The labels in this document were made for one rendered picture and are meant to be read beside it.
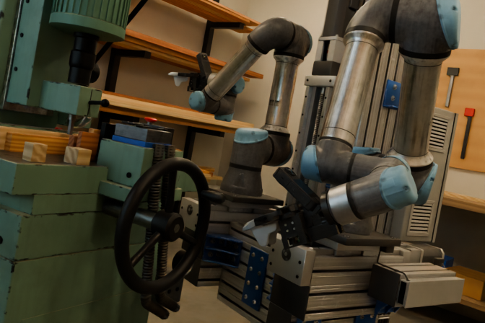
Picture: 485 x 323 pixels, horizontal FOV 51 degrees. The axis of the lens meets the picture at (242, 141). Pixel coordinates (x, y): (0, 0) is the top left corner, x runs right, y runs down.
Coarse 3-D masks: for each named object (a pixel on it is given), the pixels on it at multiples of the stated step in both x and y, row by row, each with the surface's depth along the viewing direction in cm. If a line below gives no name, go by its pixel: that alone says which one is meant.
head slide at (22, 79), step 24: (24, 0) 124; (48, 0) 121; (24, 24) 123; (48, 24) 122; (24, 48) 123; (48, 48) 123; (72, 48) 129; (24, 72) 122; (48, 72) 124; (24, 96) 121
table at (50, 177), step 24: (0, 168) 95; (24, 168) 94; (48, 168) 99; (72, 168) 104; (96, 168) 109; (24, 192) 95; (48, 192) 100; (72, 192) 105; (96, 192) 110; (120, 192) 107
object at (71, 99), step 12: (48, 84) 122; (60, 84) 120; (72, 84) 118; (48, 96) 122; (60, 96) 120; (72, 96) 118; (84, 96) 118; (96, 96) 121; (48, 108) 122; (60, 108) 120; (72, 108) 117; (84, 108) 119; (96, 108) 122
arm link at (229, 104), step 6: (228, 96) 202; (234, 96) 204; (222, 102) 199; (228, 102) 202; (234, 102) 204; (222, 108) 200; (228, 108) 202; (234, 108) 205; (216, 114) 201; (222, 114) 202; (228, 114) 203; (222, 120) 203; (228, 120) 204
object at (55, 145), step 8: (8, 136) 109; (16, 136) 109; (24, 136) 111; (32, 136) 113; (40, 136) 114; (48, 136) 117; (8, 144) 109; (16, 144) 109; (24, 144) 111; (48, 144) 116; (56, 144) 118; (64, 144) 120; (48, 152) 117; (56, 152) 119; (64, 152) 121
